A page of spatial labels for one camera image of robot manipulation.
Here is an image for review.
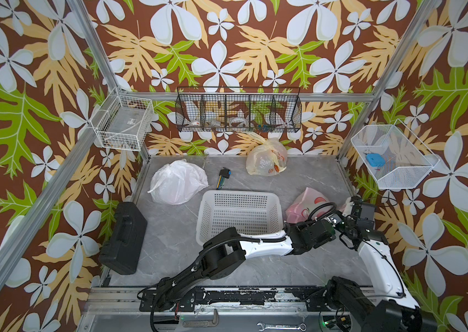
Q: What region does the pink apple-print plastic bag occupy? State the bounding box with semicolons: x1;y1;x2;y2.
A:
286;188;353;224

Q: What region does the white perforated plastic basket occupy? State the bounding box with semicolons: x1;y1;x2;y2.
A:
196;190;284;246

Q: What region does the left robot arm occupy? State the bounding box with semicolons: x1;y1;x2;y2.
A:
150;219;336;313

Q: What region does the yellow orange-print plastic bag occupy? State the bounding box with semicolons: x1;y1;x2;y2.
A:
246;133;288;177

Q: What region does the white plastic bag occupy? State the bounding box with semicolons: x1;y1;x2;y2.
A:
148;159;208;206

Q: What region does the blue object in basket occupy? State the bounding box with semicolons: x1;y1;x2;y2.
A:
365;153;386;169

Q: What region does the silver wrench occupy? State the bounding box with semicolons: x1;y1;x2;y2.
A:
257;322;307;331

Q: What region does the black tool case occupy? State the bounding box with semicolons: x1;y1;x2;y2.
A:
98;202;148;275

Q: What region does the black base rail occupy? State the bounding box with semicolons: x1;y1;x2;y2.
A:
137;286;336;312

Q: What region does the white wire basket right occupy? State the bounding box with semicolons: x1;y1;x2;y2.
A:
351;120;440;191

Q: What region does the white wire basket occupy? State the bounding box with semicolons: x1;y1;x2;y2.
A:
91;91;155;152
351;120;440;191

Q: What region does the small black connector with wires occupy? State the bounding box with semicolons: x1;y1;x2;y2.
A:
216;167;231;190

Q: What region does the black wire wall basket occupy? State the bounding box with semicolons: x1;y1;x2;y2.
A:
174;86;302;133

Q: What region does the white wire basket left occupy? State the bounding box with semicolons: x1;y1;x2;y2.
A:
91;91;155;152

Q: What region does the aluminium frame post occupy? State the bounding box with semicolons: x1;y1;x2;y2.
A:
336;0;442;160

